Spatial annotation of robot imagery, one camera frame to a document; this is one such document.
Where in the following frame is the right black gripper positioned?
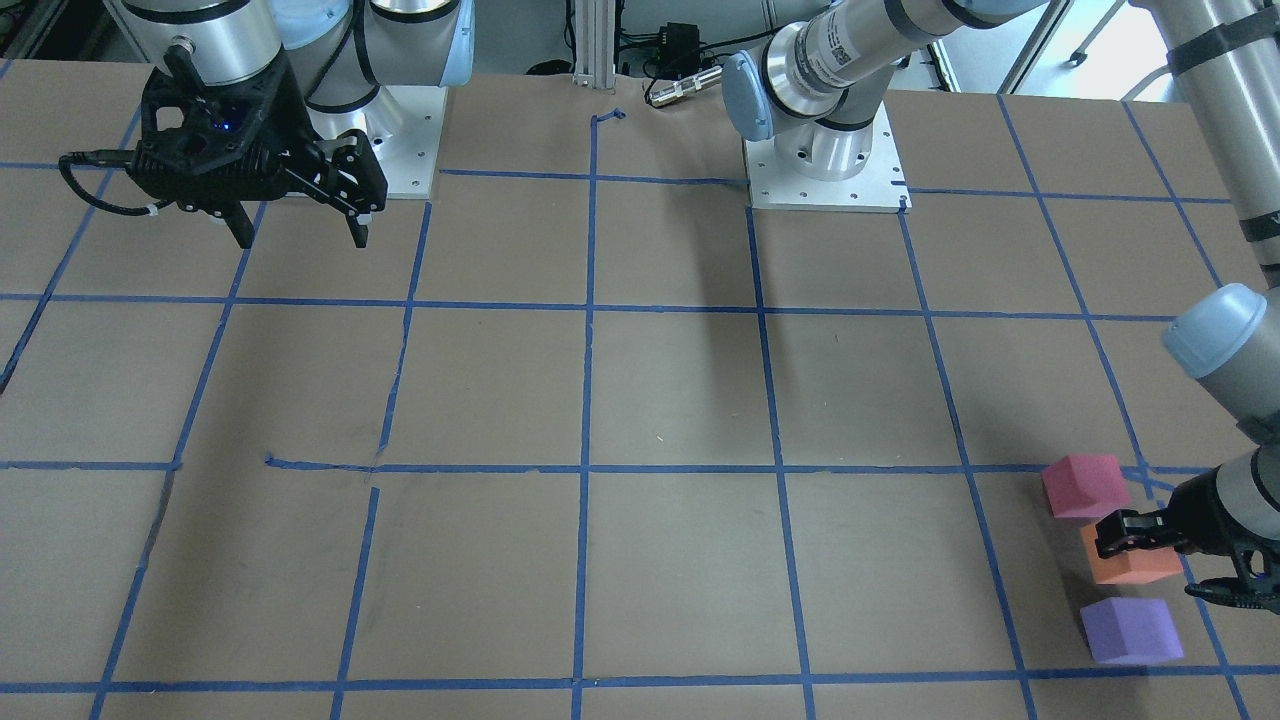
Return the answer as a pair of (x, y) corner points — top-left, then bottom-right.
(131, 41), (389, 250)

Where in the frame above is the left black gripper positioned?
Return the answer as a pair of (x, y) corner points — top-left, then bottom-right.
(1094, 468), (1279, 614)

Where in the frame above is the orange foam block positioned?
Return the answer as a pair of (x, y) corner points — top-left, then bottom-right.
(1079, 525), (1183, 585)

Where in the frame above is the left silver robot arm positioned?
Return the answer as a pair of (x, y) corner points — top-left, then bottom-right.
(722, 1), (1279, 612)

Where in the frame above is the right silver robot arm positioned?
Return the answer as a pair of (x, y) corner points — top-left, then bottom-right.
(95, 1), (475, 249)

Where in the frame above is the red foam block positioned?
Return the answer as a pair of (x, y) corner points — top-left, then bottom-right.
(1039, 454), (1132, 520)

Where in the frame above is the purple foam block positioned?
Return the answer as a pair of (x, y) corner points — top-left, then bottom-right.
(1080, 597), (1185, 666)

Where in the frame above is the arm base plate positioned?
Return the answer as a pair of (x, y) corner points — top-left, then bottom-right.
(250, 79), (448, 202)
(742, 104), (913, 214)

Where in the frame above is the aluminium frame post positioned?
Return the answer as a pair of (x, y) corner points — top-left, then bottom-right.
(571, 0), (620, 94)

